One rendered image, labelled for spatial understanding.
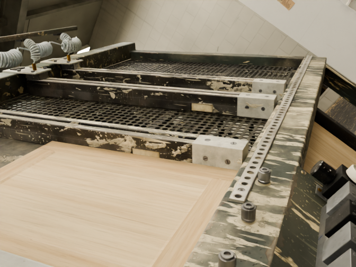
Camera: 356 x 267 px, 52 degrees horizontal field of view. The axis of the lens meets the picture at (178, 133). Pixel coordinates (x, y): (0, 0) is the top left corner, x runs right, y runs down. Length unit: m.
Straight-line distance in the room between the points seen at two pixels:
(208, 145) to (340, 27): 3.57
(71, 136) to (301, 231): 0.67
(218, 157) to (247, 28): 5.23
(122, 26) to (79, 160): 6.22
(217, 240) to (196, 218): 0.11
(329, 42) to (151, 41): 3.48
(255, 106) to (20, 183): 0.77
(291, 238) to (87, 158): 0.56
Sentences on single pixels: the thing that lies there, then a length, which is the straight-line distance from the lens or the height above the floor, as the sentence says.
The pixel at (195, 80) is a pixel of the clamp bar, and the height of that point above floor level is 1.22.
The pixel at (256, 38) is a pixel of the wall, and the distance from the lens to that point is 6.03.
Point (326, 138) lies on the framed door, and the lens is 1.95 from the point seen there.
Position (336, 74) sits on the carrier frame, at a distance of 2.26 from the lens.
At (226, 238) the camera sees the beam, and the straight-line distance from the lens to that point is 0.60.
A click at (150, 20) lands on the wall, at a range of 6.76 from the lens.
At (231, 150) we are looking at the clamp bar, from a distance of 0.86.
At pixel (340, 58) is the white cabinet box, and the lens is 4.42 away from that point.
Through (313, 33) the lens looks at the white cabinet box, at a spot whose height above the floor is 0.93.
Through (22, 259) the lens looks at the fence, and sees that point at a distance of 0.64.
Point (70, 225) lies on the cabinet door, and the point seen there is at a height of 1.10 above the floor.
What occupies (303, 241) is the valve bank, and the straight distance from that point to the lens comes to 0.66.
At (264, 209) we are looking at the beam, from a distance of 0.68.
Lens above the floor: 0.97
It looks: 7 degrees up
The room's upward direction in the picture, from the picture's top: 52 degrees counter-clockwise
